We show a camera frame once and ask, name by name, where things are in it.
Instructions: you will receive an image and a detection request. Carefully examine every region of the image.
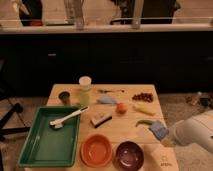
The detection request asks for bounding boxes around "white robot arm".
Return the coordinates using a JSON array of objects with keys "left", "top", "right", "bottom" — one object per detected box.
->
[{"left": 164, "top": 110, "right": 213, "bottom": 154}]

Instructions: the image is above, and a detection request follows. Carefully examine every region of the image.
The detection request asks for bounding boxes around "green plastic tray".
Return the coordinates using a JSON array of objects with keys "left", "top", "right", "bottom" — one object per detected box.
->
[{"left": 18, "top": 106, "right": 80, "bottom": 168}]

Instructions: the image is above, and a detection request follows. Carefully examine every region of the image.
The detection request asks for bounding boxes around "small dark utensil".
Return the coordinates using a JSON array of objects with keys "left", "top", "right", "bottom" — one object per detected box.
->
[{"left": 97, "top": 89, "right": 125, "bottom": 94}]

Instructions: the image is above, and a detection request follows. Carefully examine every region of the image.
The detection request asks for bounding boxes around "light blue cloth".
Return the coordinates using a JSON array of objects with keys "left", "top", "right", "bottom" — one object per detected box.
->
[{"left": 97, "top": 96, "right": 117, "bottom": 105}]

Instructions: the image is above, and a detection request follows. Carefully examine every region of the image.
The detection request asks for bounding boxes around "clear cup with white lid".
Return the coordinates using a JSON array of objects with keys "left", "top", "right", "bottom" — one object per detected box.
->
[{"left": 79, "top": 76, "right": 92, "bottom": 106}]

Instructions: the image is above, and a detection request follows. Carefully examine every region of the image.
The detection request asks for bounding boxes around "orange fruit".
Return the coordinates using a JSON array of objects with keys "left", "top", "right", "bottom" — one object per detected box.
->
[{"left": 115, "top": 103, "right": 128, "bottom": 115}]

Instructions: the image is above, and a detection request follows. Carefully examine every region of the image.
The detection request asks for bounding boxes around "black and tan scrubber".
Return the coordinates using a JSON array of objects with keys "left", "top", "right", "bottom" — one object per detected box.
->
[{"left": 90, "top": 113, "right": 112, "bottom": 128}]

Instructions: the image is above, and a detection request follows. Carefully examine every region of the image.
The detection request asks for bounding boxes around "small dark metal cup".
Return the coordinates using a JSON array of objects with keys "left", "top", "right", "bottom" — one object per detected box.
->
[{"left": 58, "top": 91, "right": 70, "bottom": 106}]

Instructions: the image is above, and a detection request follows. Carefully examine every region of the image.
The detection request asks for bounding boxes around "yellow corn cob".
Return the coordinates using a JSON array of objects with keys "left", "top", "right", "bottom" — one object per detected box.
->
[{"left": 133, "top": 106, "right": 155, "bottom": 116}]

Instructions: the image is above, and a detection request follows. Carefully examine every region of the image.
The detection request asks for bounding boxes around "white dish brush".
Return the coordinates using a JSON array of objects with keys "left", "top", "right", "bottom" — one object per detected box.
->
[{"left": 50, "top": 106, "right": 89, "bottom": 129}]

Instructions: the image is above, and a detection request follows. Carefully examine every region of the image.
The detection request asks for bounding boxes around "orange bowl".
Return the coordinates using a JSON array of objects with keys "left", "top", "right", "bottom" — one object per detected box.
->
[{"left": 80, "top": 134, "right": 113, "bottom": 168}]

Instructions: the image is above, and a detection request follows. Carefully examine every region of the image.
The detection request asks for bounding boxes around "dark purple bowl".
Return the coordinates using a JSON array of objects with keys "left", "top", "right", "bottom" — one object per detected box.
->
[{"left": 115, "top": 141, "right": 144, "bottom": 171}]

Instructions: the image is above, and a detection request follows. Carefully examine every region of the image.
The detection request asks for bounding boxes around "black tripod stand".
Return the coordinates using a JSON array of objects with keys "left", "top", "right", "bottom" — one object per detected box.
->
[{"left": 0, "top": 103, "right": 30, "bottom": 142}]

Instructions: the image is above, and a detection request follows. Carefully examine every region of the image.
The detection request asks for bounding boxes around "red bowl on shelf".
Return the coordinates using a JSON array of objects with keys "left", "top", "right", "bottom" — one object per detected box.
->
[{"left": 30, "top": 20, "right": 43, "bottom": 26}]

